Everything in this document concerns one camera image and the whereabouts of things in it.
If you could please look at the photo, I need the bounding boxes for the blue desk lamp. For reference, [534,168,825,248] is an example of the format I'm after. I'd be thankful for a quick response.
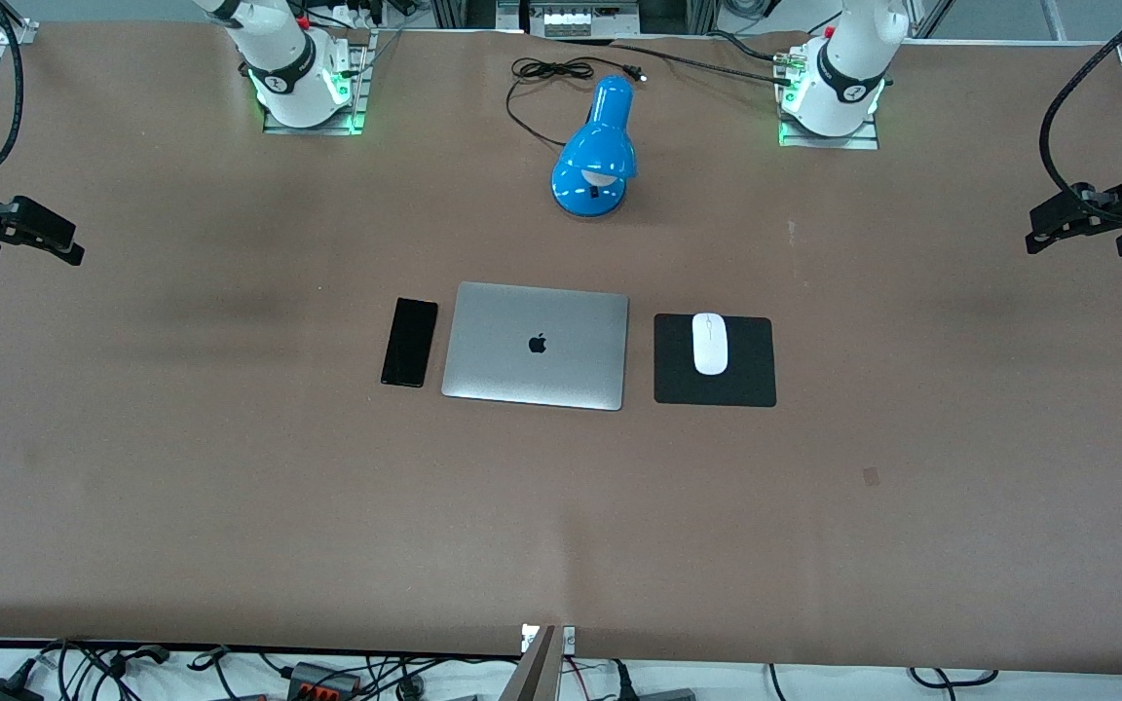
[550,75,638,218]

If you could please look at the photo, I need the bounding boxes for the white power strip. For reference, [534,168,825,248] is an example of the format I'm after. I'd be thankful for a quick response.
[527,0,641,39]

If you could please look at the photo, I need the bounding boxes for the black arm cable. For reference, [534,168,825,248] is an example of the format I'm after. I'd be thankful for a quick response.
[0,0,25,178]
[1039,0,1122,227]

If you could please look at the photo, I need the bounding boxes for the silver closed laptop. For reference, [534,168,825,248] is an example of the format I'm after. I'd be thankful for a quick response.
[441,281,630,412]

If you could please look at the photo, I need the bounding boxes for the black looped floor cable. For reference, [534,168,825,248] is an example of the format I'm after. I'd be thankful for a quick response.
[906,666,1001,689]

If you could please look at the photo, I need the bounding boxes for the black connector block orange levers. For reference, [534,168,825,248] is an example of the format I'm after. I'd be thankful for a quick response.
[286,661,364,701]

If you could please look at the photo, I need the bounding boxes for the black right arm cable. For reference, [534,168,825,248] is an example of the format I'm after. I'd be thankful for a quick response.
[0,0,25,178]

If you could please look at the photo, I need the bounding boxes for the black smartphone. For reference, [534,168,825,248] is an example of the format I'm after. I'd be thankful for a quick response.
[381,298,439,388]

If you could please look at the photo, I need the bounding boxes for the black braided table cable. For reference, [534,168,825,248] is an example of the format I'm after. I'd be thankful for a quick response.
[610,29,807,89]

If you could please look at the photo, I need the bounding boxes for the black lamp power cord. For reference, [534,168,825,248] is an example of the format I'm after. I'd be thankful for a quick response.
[505,56,647,149]

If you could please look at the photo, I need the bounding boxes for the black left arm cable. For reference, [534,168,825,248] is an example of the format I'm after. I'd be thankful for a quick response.
[1039,0,1122,227]

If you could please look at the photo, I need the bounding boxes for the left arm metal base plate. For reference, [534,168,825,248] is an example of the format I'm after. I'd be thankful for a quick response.
[778,49,881,150]

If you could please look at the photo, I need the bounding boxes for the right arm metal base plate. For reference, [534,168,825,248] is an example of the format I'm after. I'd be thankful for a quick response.
[262,27,370,135]

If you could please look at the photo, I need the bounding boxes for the white metal post bracket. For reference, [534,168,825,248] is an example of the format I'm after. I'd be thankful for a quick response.
[520,623,577,654]

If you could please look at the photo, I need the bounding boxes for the black mouse pad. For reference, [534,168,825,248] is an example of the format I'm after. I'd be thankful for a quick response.
[654,314,777,408]

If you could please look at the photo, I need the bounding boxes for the grey aluminium profile post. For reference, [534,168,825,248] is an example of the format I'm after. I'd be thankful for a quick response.
[498,624,562,701]

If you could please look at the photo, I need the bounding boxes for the white computer mouse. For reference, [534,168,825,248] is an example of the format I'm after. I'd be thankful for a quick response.
[692,312,729,377]

